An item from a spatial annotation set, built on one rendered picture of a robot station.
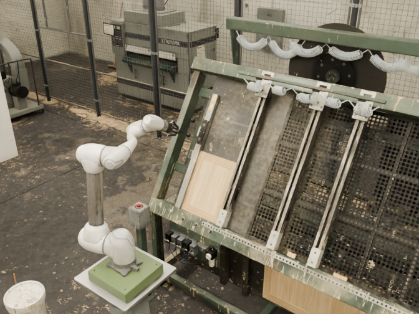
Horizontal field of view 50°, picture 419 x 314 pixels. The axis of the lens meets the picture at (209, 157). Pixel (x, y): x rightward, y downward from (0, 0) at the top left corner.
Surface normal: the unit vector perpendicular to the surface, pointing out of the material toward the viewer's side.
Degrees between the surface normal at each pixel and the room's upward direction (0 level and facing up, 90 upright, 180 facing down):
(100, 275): 1
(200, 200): 58
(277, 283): 90
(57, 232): 0
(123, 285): 1
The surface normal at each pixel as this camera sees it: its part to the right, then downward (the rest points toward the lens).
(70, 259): 0.00, -0.89
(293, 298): -0.61, 0.36
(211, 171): -0.51, -0.17
